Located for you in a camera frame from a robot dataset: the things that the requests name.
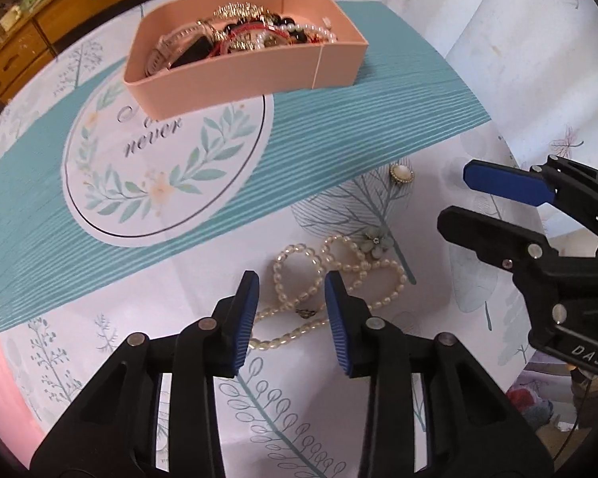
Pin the gold oval pearl brooch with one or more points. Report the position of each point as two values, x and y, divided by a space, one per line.
401 174

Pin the white floral curtain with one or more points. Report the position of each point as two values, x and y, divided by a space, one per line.
478 35

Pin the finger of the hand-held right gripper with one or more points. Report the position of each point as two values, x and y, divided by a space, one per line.
488 236
508 181

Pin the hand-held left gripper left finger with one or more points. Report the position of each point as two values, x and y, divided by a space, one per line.
241 328

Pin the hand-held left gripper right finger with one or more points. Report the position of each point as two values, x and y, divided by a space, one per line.
340 328

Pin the pink cardboard box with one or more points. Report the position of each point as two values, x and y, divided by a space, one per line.
259 77

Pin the red and blue cloth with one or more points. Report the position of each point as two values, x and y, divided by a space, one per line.
528 403

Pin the wooden dresser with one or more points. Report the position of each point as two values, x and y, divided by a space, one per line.
79 5

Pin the gold pearl hair comb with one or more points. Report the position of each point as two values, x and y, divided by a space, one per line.
239 10

